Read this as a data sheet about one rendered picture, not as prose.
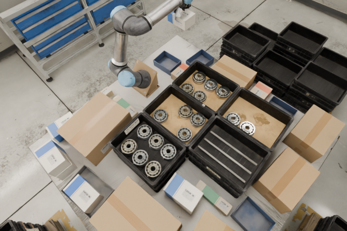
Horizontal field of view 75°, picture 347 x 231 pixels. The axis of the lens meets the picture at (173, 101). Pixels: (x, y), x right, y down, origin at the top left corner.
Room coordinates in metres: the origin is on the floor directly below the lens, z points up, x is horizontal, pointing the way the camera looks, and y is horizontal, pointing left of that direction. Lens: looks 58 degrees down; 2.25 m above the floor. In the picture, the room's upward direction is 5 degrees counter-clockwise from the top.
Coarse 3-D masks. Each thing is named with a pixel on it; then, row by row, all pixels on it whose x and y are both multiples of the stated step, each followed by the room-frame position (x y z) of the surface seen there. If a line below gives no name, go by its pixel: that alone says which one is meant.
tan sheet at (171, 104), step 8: (168, 104) 0.88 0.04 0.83; (176, 104) 0.87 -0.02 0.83; (184, 104) 0.87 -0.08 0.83; (152, 112) 0.82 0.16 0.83; (168, 112) 0.81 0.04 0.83; (176, 112) 0.80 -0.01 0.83; (168, 120) 0.75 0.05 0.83; (176, 120) 0.74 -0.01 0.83; (184, 120) 0.74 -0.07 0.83; (168, 128) 0.68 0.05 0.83; (176, 128) 0.68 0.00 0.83; (192, 128) 0.67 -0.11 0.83; (200, 128) 0.66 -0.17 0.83; (192, 136) 0.61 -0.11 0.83
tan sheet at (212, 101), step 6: (192, 78) 1.10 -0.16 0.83; (192, 84) 1.04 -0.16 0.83; (198, 84) 1.04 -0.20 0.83; (204, 90) 0.97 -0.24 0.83; (210, 96) 0.91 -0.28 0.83; (216, 96) 0.91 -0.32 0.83; (204, 102) 0.87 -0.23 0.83; (210, 102) 0.86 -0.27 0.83; (216, 102) 0.86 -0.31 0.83; (222, 102) 0.86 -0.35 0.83; (216, 108) 0.81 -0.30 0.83
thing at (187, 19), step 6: (180, 12) 1.51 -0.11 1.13; (186, 12) 1.50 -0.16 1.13; (192, 12) 1.50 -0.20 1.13; (168, 18) 1.53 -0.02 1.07; (174, 18) 1.48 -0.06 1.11; (180, 18) 1.44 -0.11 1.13; (186, 18) 1.43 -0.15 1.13; (192, 18) 1.46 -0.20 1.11; (174, 24) 1.49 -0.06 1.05; (180, 24) 1.44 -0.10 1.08; (186, 24) 1.41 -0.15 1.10; (192, 24) 1.46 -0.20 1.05
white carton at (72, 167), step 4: (60, 148) 0.62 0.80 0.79; (64, 152) 0.60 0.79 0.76; (68, 156) 0.59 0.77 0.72; (72, 164) 0.50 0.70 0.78; (68, 168) 0.48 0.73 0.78; (72, 168) 0.49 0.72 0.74; (76, 168) 0.50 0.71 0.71; (64, 172) 0.46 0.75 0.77; (68, 172) 0.47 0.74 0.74; (56, 176) 0.43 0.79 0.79; (60, 176) 0.44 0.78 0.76; (64, 176) 0.45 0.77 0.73
